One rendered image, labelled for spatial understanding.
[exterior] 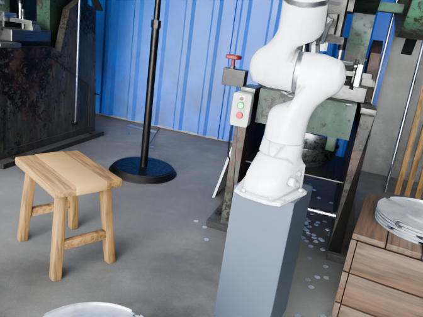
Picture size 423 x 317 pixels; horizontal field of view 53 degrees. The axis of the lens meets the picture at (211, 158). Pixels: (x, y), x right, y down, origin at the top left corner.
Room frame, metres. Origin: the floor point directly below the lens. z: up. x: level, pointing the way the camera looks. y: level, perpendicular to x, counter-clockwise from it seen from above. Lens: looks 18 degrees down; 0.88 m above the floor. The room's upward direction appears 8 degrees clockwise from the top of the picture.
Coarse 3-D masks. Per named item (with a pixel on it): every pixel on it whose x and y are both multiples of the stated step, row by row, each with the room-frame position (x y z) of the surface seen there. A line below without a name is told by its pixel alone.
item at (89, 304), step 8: (72, 304) 0.80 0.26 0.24; (80, 304) 0.80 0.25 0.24; (88, 304) 0.81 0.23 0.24; (96, 304) 0.81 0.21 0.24; (104, 304) 0.82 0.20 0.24; (112, 304) 0.82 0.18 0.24; (48, 312) 0.76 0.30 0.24; (56, 312) 0.77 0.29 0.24; (64, 312) 0.77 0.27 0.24; (72, 312) 0.78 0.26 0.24; (80, 312) 0.78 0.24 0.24; (88, 312) 0.78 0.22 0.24; (96, 312) 0.79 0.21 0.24; (104, 312) 0.79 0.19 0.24; (112, 312) 0.80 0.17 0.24; (120, 312) 0.80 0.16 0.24; (128, 312) 0.80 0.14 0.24
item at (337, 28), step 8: (336, 0) 1.87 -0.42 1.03; (344, 0) 1.86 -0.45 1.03; (328, 8) 1.88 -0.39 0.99; (336, 8) 1.87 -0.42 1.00; (344, 8) 1.86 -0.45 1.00; (336, 16) 1.84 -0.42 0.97; (344, 16) 1.86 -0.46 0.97; (336, 24) 1.83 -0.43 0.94; (344, 24) 1.94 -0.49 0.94; (336, 32) 1.86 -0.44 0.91
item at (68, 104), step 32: (0, 0) 2.45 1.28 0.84; (32, 0) 2.85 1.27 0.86; (64, 0) 2.70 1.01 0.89; (96, 0) 2.66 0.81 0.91; (0, 32) 2.29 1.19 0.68; (32, 32) 2.41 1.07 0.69; (64, 32) 2.61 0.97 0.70; (0, 64) 2.14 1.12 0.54; (32, 64) 2.36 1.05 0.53; (64, 64) 2.61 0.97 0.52; (0, 96) 2.14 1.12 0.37; (32, 96) 2.36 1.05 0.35; (64, 96) 2.63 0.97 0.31; (0, 128) 2.13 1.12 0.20; (32, 128) 2.36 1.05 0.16; (64, 128) 2.63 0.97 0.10; (0, 160) 2.12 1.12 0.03
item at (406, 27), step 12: (408, 0) 2.44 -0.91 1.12; (420, 0) 1.59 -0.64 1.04; (384, 12) 2.04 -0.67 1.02; (396, 12) 1.98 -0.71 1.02; (408, 12) 1.64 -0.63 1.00; (420, 12) 1.62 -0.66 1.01; (396, 24) 2.10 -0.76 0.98; (408, 24) 1.69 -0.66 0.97; (420, 24) 1.67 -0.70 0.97; (396, 36) 1.87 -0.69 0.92; (408, 36) 1.80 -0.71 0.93; (420, 36) 1.77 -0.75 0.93
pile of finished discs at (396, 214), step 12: (384, 204) 1.31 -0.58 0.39; (396, 204) 1.32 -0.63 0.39; (408, 204) 1.34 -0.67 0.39; (420, 204) 1.36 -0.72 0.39; (384, 216) 1.22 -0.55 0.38; (396, 216) 1.22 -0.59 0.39; (408, 216) 1.23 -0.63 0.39; (420, 216) 1.23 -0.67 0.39; (396, 228) 1.17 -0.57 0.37; (408, 228) 1.14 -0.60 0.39; (420, 228) 1.15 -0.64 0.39; (408, 240) 1.14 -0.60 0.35; (420, 240) 1.12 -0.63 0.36
